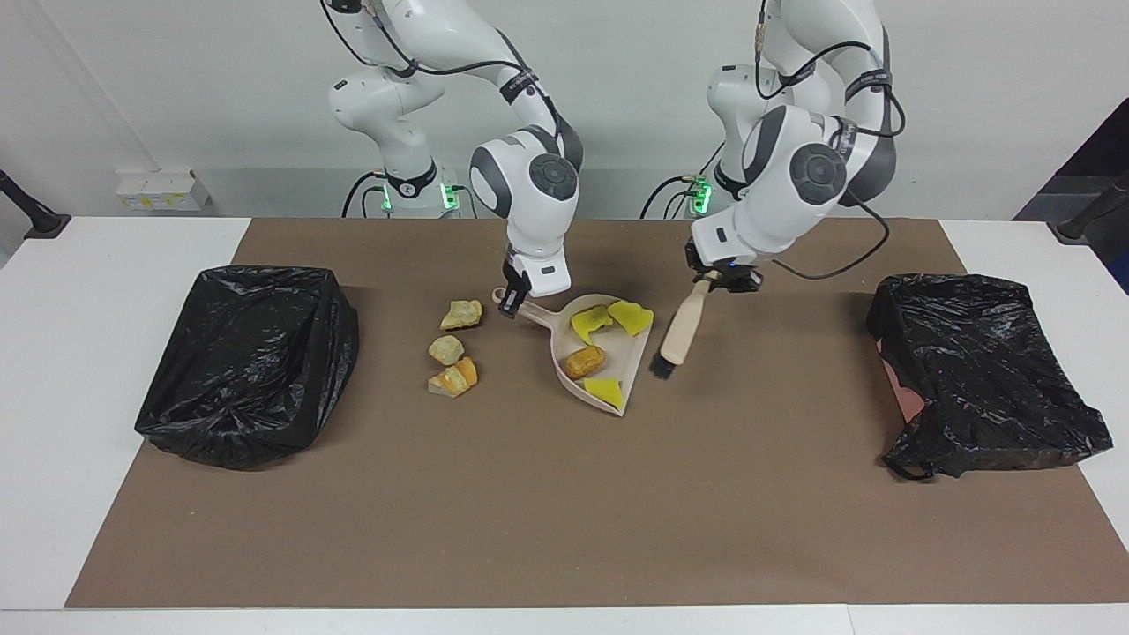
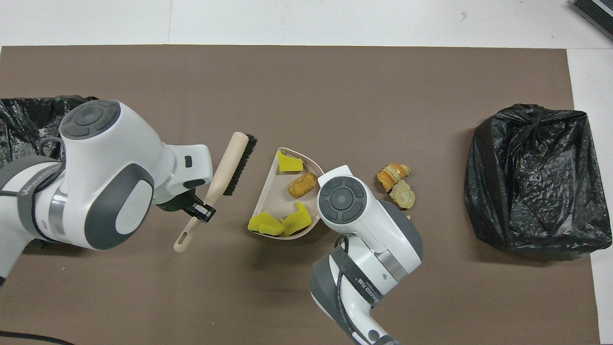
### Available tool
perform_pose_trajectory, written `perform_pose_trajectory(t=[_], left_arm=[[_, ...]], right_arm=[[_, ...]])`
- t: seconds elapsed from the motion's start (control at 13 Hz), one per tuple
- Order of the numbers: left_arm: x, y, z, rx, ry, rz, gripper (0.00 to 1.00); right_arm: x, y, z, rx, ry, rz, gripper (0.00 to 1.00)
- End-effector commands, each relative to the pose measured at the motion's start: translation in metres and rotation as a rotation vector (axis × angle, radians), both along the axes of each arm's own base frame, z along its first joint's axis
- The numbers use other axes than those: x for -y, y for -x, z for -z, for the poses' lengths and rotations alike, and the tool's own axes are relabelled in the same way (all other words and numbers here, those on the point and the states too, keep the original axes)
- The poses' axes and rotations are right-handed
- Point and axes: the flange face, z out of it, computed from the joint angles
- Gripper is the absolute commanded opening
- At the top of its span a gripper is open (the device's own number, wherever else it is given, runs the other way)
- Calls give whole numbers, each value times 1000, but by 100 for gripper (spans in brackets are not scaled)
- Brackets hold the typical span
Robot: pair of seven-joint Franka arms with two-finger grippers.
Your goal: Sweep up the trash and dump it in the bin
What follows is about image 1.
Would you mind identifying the beige hand brush black bristles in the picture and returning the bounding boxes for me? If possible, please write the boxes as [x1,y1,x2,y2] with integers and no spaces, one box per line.
[650,269,720,382]

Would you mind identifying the beige plastic dustpan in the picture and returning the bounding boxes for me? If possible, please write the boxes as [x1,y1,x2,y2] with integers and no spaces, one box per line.
[491,287,656,418]

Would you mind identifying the orange crust bread chunk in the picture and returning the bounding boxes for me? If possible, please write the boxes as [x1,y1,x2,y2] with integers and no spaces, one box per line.
[427,356,479,399]

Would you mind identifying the brown bread roll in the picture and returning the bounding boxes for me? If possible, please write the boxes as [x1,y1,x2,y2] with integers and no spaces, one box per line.
[564,345,608,381]

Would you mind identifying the pink bin under bag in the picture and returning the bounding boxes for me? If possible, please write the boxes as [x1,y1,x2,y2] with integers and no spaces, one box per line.
[885,357,925,422]

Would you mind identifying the black plastic trash bag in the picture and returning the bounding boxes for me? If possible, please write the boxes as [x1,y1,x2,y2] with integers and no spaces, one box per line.
[134,265,361,470]
[866,273,1114,482]

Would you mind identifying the brown table mat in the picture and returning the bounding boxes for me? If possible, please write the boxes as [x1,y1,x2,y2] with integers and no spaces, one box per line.
[65,218,1129,609]

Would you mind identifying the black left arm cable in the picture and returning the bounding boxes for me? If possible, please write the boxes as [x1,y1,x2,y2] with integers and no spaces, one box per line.
[754,0,909,281]

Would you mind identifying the black base power cable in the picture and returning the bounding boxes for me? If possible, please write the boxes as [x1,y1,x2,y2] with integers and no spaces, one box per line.
[639,176,707,220]
[341,172,389,219]

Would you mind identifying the white wall socket box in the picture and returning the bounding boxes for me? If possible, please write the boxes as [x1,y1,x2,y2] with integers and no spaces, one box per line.
[116,170,213,213]

